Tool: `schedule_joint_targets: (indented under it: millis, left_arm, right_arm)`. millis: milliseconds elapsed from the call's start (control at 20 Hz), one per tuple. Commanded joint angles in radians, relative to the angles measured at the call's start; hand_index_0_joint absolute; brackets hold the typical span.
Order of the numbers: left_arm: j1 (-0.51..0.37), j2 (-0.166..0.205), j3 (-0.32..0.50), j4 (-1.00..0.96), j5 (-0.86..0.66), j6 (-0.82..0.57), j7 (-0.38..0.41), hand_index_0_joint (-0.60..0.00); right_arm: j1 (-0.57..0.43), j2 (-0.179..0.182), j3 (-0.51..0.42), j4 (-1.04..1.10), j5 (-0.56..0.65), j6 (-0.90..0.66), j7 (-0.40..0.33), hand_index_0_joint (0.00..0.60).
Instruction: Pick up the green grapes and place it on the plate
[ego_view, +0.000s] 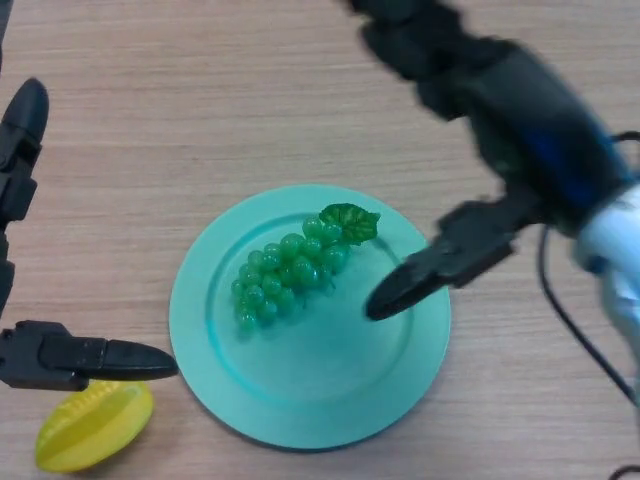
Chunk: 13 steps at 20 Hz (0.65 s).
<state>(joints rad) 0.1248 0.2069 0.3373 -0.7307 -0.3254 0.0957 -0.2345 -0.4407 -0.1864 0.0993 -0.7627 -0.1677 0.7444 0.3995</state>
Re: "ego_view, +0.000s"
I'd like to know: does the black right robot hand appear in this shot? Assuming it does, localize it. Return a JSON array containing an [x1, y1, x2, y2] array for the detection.
[[344, 0, 634, 322]]

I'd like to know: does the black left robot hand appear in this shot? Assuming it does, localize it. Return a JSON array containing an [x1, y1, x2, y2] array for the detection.
[[0, 0, 180, 392]]

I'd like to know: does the green grape bunch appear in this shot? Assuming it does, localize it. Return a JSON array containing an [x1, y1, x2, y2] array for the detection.
[[230, 202, 382, 340]]

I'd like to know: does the teal round plate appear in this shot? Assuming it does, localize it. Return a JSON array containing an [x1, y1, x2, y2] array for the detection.
[[169, 183, 452, 454]]

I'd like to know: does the yellow starfruit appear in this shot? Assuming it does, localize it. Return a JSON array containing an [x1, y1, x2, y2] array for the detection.
[[33, 379, 155, 474]]

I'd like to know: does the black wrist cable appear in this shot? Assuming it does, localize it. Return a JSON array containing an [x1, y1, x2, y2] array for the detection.
[[537, 129, 640, 480]]

